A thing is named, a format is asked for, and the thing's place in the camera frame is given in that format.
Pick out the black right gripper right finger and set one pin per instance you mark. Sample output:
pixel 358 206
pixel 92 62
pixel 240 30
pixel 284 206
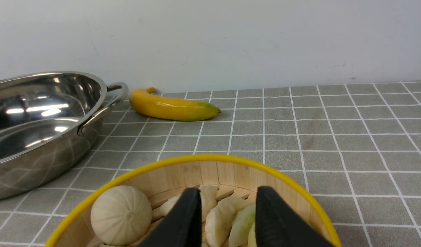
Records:
pixel 277 225

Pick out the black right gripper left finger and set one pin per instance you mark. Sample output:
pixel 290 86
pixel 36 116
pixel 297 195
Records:
pixel 182 226

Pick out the yellow rimmed bamboo steamer basket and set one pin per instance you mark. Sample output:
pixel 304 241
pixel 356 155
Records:
pixel 162 180

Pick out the stainless steel pot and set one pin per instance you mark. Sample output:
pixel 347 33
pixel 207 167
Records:
pixel 48 122

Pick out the pale green dumpling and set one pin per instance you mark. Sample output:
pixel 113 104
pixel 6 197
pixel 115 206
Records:
pixel 241 226

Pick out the white dumpling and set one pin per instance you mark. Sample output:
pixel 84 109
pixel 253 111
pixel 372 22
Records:
pixel 218 222

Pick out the white steamed bun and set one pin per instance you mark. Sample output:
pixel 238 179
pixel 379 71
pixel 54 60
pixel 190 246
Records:
pixel 121 215

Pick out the grey checkered tablecloth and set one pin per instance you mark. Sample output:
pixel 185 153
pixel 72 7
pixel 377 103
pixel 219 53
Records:
pixel 355 147

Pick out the yellow plastic banana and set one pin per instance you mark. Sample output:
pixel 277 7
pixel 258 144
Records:
pixel 145 102

